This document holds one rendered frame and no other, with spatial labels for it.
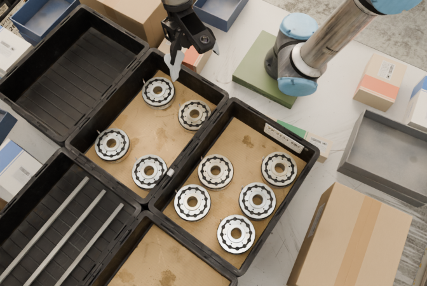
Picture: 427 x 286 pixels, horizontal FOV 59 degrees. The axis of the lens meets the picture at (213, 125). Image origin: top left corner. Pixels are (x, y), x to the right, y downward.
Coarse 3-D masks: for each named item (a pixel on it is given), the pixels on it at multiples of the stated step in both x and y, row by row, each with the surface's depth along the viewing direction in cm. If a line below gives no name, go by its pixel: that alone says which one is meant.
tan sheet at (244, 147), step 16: (240, 128) 117; (224, 144) 115; (240, 144) 115; (256, 144) 115; (272, 144) 115; (240, 160) 113; (256, 160) 113; (192, 176) 112; (240, 176) 111; (256, 176) 111; (208, 192) 110; (224, 192) 110; (224, 208) 108; (192, 224) 106; (208, 224) 106; (256, 224) 106; (208, 240) 104; (256, 240) 104; (224, 256) 103; (240, 256) 103
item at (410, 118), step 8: (424, 80) 127; (416, 88) 132; (424, 88) 126; (416, 96) 128; (424, 96) 125; (408, 104) 133; (416, 104) 124; (424, 104) 124; (408, 112) 128; (416, 112) 122; (424, 112) 122; (408, 120) 124; (416, 120) 121; (424, 120) 121; (416, 128) 123; (424, 128) 121
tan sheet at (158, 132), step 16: (176, 96) 122; (192, 96) 122; (128, 112) 120; (144, 112) 120; (160, 112) 120; (176, 112) 120; (128, 128) 118; (144, 128) 118; (160, 128) 118; (176, 128) 118; (112, 144) 116; (144, 144) 116; (160, 144) 116; (176, 144) 116; (96, 160) 114; (128, 160) 114; (128, 176) 112; (144, 192) 110
